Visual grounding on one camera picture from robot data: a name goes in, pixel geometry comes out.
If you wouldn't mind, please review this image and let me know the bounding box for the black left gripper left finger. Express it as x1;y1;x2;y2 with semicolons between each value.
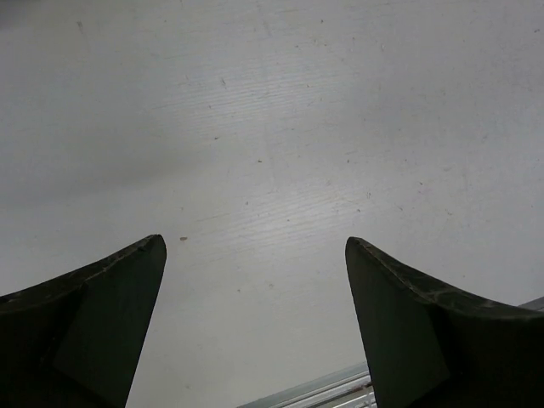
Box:
1;235;167;407

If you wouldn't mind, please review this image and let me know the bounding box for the aluminium table frame rail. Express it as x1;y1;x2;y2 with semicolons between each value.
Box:
237;297;544;408

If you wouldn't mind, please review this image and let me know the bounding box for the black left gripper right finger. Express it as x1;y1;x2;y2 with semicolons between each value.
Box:
345;237;543;407

